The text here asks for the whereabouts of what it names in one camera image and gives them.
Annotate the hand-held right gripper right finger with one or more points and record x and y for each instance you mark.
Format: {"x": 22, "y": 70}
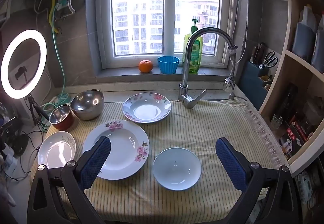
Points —
{"x": 230, "y": 163}

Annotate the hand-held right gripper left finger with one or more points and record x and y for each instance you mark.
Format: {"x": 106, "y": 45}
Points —
{"x": 95, "y": 160}

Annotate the large white floral plate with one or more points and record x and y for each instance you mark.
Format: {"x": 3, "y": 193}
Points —
{"x": 124, "y": 143}

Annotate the small white branch-print plate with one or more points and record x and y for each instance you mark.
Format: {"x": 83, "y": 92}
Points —
{"x": 57, "y": 150}

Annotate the small red steel bowl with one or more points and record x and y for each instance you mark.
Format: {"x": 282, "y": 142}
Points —
{"x": 60, "y": 115}

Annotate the plain white bowl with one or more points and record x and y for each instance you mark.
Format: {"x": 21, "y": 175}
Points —
{"x": 177, "y": 168}

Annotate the large steel bowl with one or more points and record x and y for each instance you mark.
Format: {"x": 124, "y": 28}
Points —
{"x": 87, "y": 105}

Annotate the pale blue floral plate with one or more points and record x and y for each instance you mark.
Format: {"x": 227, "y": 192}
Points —
{"x": 146, "y": 110}

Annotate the person's left forearm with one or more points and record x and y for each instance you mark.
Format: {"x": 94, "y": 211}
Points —
{"x": 6, "y": 193}

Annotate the black oval device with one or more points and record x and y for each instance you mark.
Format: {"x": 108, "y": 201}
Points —
{"x": 21, "y": 145}

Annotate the white power strip with adapters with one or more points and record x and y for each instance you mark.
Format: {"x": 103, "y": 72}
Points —
{"x": 11, "y": 162}

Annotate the black tripod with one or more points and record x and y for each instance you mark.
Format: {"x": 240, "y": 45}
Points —
{"x": 38, "y": 110}

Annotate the yellow striped cloth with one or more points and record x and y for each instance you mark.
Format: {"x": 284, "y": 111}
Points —
{"x": 197, "y": 132}

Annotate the small glass cup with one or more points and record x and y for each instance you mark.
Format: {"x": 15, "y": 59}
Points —
{"x": 276, "y": 122}

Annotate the dark printed box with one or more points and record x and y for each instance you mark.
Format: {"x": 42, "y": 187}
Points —
{"x": 296, "y": 137}

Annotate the dark teal knife holder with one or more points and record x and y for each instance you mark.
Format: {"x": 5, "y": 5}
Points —
{"x": 253, "y": 79}

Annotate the black bottle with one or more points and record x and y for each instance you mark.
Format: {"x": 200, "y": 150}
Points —
{"x": 290, "y": 99}

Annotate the chrome faucet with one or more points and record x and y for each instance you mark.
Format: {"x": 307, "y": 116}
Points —
{"x": 185, "y": 79}

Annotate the orange fruit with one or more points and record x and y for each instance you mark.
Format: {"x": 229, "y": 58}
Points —
{"x": 146, "y": 66}

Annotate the green dish soap bottle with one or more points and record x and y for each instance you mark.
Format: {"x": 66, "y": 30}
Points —
{"x": 197, "y": 59}

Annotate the blue ribbed cup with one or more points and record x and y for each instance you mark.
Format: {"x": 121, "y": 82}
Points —
{"x": 168, "y": 65}

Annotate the yellow gas pipe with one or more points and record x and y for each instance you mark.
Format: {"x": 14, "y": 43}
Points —
{"x": 53, "y": 11}

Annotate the beige wooden shelf unit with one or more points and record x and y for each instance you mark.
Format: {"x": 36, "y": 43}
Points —
{"x": 301, "y": 56}

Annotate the dark liquid jug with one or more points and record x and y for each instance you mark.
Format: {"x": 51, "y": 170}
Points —
{"x": 302, "y": 39}

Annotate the white framed window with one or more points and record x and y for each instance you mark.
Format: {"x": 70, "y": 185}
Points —
{"x": 169, "y": 11}

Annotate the white wall socket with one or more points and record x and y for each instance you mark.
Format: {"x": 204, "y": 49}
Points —
{"x": 62, "y": 1}

